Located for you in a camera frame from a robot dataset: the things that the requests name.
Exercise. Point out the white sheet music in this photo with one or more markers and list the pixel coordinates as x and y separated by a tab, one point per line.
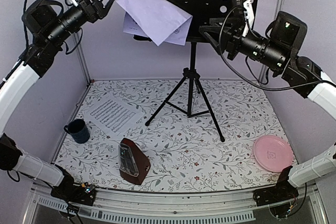
113	116

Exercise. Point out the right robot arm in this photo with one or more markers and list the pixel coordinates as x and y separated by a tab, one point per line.
277	50

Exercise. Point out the dark blue mug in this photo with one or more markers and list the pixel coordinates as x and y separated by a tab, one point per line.
78	131

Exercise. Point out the brown metronome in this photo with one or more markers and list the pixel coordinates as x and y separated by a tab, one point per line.
134	165

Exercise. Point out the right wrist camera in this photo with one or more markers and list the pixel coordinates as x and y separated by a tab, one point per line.
248	13

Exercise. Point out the pink plate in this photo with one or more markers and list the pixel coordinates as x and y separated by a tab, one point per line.
272	153

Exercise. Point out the black music stand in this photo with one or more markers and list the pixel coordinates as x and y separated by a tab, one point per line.
194	51

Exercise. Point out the floral table mat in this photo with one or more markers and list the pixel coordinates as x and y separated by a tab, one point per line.
198	154

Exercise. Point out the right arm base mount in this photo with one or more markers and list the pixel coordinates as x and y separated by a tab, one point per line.
281	199

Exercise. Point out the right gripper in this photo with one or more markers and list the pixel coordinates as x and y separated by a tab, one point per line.
232	33

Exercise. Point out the left aluminium frame post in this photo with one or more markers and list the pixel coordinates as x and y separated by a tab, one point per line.
79	50

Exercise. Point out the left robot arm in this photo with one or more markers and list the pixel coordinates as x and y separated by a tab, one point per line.
49	30

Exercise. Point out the purple sheet music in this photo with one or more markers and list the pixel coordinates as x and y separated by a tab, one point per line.
159	20

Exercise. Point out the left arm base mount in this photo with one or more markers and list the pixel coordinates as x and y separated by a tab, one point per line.
69	191

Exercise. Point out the front aluminium rail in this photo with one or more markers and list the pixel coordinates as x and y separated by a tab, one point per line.
120	206

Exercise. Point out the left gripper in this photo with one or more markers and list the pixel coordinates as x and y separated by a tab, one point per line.
95	9

